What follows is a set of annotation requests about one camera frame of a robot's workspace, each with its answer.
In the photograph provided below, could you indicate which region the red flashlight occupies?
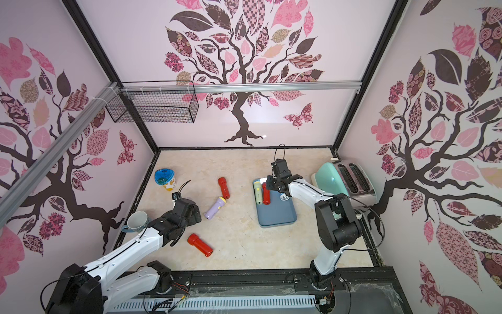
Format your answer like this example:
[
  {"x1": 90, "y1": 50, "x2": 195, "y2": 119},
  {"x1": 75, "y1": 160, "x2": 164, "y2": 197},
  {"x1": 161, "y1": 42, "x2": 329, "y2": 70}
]
[
  {"x1": 187, "y1": 234, "x2": 213, "y2": 257},
  {"x1": 218, "y1": 177, "x2": 230, "y2": 200},
  {"x1": 262, "y1": 183, "x2": 271, "y2": 205}
]

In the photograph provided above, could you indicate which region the green yellow flashlight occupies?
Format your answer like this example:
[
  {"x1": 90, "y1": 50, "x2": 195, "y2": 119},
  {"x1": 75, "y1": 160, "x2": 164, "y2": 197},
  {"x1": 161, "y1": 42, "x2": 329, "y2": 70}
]
[{"x1": 253, "y1": 181, "x2": 263, "y2": 205}]

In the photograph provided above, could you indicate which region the blue plastic tray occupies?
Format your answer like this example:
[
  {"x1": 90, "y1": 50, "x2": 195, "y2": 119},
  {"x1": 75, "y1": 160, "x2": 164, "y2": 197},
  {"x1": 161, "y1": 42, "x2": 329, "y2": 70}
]
[{"x1": 252, "y1": 178, "x2": 297, "y2": 228}]

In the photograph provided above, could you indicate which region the purple yellow flashlight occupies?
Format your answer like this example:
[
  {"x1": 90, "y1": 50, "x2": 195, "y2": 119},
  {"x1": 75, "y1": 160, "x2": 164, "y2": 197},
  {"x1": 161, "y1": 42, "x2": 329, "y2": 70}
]
[{"x1": 204, "y1": 196, "x2": 226, "y2": 220}]

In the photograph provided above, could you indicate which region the blue white flashlight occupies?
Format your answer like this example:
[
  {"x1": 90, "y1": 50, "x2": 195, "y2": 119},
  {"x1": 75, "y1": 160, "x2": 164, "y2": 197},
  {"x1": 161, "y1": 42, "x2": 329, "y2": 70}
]
[{"x1": 280, "y1": 193, "x2": 290, "y2": 201}]

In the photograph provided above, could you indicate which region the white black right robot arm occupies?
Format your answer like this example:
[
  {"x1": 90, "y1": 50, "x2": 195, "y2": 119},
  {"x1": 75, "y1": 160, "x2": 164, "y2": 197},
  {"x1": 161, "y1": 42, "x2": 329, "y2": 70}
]
[{"x1": 265, "y1": 175, "x2": 362, "y2": 289}]

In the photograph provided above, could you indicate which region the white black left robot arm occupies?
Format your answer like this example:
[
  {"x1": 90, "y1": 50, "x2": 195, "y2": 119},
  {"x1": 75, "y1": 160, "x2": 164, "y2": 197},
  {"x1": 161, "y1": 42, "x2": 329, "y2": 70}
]
[{"x1": 41, "y1": 198, "x2": 201, "y2": 313}]

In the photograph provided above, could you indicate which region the blue floral mug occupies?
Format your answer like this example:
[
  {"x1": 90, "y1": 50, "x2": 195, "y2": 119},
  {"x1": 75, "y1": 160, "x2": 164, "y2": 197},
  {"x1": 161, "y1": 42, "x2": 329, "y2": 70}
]
[{"x1": 121, "y1": 211, "x2": 150, "y2": 233}]

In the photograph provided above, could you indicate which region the blue lidded snack cup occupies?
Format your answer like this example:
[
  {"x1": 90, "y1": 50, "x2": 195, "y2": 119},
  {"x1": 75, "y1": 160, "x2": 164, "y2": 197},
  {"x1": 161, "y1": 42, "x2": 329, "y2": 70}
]
[{"x1": 154, "y1": 169, "x2": 176, "y2": 191}]

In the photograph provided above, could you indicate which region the mint green toaster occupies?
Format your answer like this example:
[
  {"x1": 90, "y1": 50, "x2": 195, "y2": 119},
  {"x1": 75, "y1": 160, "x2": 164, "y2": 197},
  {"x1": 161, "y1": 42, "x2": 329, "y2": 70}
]
[{"x1": 311, "y1": 159, "x2": 377, "y2": 208}]

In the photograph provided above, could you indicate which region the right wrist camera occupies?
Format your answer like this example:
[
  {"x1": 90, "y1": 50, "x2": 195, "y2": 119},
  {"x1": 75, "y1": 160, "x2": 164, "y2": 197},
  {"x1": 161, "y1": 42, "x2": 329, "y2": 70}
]
[{"x1": 271, "y1": 159, "x2": 292, "y2": 179}]

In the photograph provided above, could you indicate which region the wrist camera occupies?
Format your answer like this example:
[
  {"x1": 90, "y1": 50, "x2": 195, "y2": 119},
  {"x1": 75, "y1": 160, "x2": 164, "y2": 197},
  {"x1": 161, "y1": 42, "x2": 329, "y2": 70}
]
[
  {"x1": 172, "y1": 190, "x2": 182, "y2": 201},
  {"x1": 271, "y1": 159, "x2": 292, "y2": 179}
]

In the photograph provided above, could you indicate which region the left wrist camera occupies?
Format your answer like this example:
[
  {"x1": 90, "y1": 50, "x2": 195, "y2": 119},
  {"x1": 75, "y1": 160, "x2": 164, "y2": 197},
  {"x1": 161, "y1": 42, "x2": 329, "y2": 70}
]
[{"x1": 172, "y1": 190, "x2": 182, "y2": 201}]

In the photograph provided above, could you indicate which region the aluminium frame rail back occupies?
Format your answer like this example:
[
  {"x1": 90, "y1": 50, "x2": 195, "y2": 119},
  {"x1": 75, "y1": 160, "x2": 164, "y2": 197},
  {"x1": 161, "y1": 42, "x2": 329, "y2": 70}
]
[{"x1": 121, "y1": 81, "x2": 362, "y2": 94}]

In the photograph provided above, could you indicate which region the aluminium frame rail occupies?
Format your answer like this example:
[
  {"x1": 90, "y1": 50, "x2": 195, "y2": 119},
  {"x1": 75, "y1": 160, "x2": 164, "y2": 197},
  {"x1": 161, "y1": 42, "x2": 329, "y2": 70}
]
[
  {"x1": 121, "y1": 81, "x2": 362, "y2": 94},
  {"x1": 1, "y1": 82, "x2": 120, "y2": 226}
]

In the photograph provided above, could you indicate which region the black wire basket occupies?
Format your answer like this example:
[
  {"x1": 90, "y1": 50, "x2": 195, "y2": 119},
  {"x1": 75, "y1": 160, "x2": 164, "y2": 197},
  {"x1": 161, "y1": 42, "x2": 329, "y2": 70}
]
[{"x1": 106, "y1": 81, "x2": 199, "y2": 124}]

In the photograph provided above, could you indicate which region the white slotted cable duct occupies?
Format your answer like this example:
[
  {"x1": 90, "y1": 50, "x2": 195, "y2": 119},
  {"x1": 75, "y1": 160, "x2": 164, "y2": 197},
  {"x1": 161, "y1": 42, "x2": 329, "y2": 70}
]
[{"x1": 111, "y1": 295, "x2": 318, "y2": 313}]

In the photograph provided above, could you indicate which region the aluminium frame rail left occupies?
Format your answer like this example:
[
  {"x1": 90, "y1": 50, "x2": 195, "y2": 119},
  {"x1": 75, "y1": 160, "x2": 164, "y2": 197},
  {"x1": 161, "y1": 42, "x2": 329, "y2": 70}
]
[{"x1": 1, "y1": 82, "x2": 120, "y2": 226}]

